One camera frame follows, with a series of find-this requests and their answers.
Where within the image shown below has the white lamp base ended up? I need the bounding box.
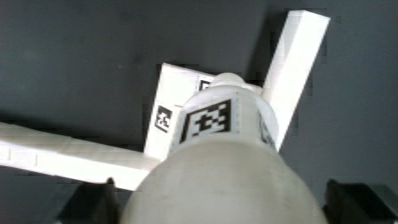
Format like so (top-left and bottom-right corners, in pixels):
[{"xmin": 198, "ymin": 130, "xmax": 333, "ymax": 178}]
[{"xmin": 144, "ymin": 63, "xmax": 214, "ymax": 160}]

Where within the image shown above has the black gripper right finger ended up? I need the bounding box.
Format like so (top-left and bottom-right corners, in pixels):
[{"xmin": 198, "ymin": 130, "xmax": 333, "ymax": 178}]
[{"xmin": 324, "ymin": 180, "xmax": 398, "ymax": 224}]

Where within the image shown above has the white front fence wall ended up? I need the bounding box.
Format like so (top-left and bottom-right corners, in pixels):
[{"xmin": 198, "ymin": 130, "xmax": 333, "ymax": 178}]
[{"xmin": 0, "ymin": 122, "xmax": 160, "ymax": 191}]

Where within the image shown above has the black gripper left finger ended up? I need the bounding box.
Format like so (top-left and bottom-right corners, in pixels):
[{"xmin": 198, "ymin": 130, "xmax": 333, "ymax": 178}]
[{"xmin": 56, "ymin": 178, "xmax": 120, "ymax": 224}]

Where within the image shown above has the white right fence wall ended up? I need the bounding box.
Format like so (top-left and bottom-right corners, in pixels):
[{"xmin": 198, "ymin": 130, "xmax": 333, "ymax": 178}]
[{"xmin": 264, "ymin": 10, "xmax": 331, "ymax": 149}]

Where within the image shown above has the white fence wall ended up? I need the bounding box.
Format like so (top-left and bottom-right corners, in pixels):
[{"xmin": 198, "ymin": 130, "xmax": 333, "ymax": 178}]
[
  {"xmin": 0, "ymin": 122, "xmax": 160, "ymax": 191},
  {"xmin": 264, "ymin": 10, "xmax": 331, "ymax": 149}
]

